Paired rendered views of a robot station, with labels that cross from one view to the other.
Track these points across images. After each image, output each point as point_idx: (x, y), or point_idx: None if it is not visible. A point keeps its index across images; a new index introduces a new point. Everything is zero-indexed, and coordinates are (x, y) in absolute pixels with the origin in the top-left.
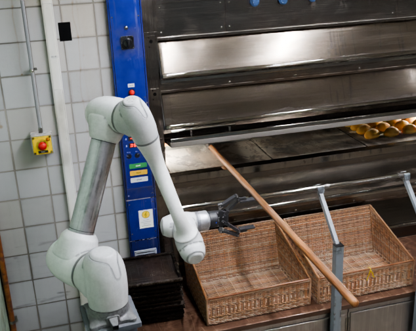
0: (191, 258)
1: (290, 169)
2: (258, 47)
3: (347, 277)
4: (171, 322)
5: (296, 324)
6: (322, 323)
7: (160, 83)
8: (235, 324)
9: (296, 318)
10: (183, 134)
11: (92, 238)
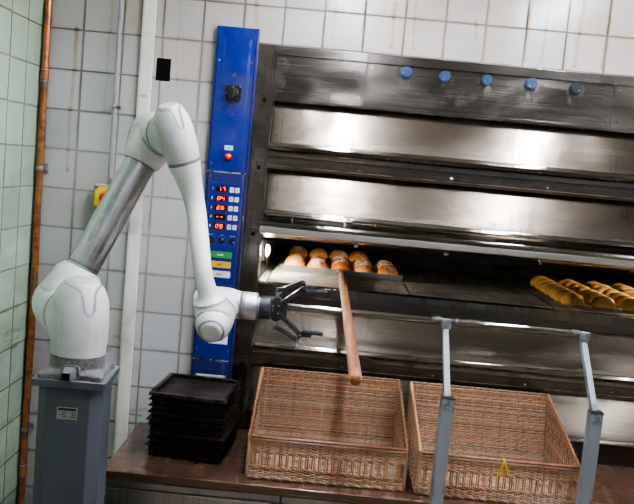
0: (203, 328)
1: (430, 312)
2: (404, 133)
3: (466, 463)
4: (202, 463)
5: None
6: None
7: (267, 154)
8: (283, 484)
9: (374, 503)
10: None
11: (89, 274)
